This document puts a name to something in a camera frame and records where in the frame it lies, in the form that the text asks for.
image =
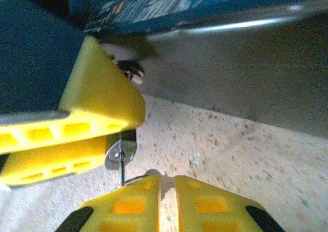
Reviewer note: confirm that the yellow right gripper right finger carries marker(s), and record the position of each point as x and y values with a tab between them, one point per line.
212	209

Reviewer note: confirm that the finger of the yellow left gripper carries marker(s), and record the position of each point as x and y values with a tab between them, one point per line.
102	93
56	155

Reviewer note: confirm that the small silver key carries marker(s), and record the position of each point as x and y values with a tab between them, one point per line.
123	170

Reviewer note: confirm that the starry night print box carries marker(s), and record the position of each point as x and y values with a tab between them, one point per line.
153	6

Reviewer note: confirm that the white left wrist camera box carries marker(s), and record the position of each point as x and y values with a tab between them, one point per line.
120	51

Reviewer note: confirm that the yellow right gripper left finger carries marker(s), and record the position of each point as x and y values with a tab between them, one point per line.
128	209

